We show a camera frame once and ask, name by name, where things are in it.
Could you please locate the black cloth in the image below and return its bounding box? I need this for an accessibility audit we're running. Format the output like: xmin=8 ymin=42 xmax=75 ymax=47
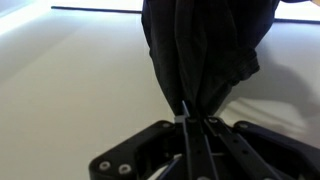
xmin=141 ymin=0 xmax=280 ymax=115

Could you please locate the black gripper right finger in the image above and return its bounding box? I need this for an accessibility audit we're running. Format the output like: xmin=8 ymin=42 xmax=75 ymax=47
xmin=205 ymin=117 xmax=320 ymax=180

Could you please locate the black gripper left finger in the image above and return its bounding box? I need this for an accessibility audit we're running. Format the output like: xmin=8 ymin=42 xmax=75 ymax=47
xmin=88 ymin=99 xmax=205 ymax=180

